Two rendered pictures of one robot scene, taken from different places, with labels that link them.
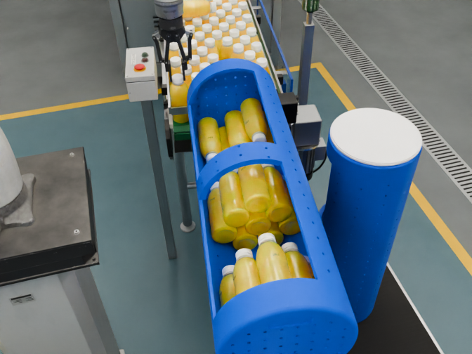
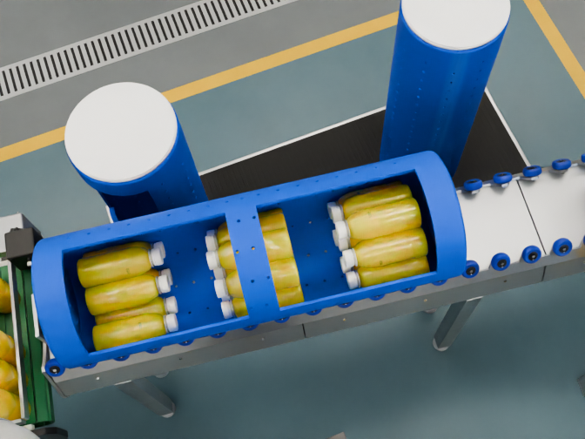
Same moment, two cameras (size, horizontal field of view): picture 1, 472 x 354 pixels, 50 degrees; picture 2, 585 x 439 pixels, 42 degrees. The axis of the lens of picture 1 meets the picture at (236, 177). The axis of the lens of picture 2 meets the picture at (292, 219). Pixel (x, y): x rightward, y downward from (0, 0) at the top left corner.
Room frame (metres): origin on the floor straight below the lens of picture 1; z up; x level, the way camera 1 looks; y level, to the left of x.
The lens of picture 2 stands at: (0.83, 0.52, 2.64)
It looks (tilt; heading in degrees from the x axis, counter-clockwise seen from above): 67 degrees down; 270
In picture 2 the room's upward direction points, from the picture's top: 7 degrees counter-clockwise
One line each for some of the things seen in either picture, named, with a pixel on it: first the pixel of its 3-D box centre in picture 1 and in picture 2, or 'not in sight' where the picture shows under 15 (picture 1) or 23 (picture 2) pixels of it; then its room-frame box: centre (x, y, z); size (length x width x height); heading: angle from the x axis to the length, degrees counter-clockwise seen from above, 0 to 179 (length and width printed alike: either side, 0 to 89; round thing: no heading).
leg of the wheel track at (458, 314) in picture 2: not in sight; (454, 320); (0.36, -0.04, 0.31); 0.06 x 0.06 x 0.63; 7
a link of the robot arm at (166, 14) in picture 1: (169, 5); not in sight; (1.51, 0.19, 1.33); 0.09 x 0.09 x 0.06
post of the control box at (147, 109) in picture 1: (160, 183); not in sight; (1.58, 0.33, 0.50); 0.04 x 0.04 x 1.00; 7
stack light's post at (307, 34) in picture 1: (299, 134); not in sight; (1.83, -0.30, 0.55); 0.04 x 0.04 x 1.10; 7
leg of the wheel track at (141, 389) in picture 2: not in sight; (147, 394); (1.33, 0.08, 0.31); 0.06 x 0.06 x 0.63; 7
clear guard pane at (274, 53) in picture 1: (270, 79); not in sight; (2.07, -0.18, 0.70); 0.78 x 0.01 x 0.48; 7
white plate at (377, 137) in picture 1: (375, 135); (120, 131); (1.22, -0.43, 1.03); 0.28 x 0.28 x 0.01
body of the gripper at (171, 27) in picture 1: (171, 27); not in sight; (1.51, 0.19, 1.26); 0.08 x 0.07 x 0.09; 97
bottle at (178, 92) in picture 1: (180, 100); (3, 406); (1.51, 0.19, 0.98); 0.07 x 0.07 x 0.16
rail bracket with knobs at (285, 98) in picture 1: (284, 109); (27, 252); (1.47, -0.18, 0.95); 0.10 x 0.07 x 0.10; 97
